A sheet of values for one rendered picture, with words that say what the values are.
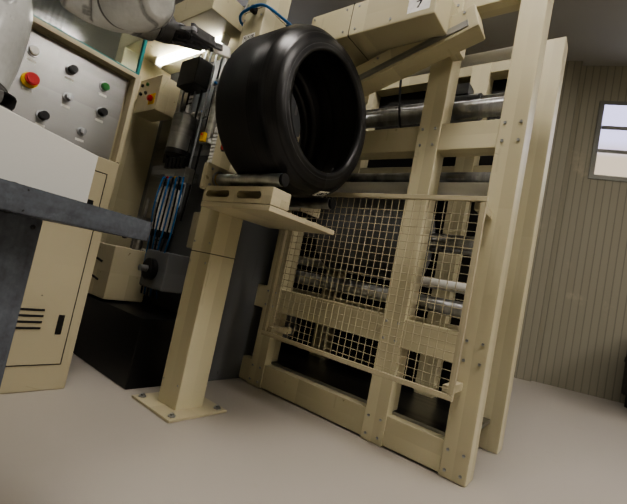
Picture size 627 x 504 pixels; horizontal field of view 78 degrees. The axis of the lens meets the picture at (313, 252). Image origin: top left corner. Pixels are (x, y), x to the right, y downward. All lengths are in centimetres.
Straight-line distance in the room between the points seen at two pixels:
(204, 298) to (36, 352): 61
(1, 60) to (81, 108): 94
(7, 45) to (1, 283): 39
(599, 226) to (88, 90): 486
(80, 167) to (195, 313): 88
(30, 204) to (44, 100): 110
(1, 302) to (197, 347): 92
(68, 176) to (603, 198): 510
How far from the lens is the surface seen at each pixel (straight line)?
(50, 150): 81
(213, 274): 159
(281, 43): 137
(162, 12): 95
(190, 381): 166
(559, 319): 507
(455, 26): 181
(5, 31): 88
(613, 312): 522
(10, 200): 66
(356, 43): 191
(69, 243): 170
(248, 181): 138
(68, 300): 173
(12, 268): 83
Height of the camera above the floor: 60
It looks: 4 degrees up
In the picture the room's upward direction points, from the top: 12 degrees clockwise
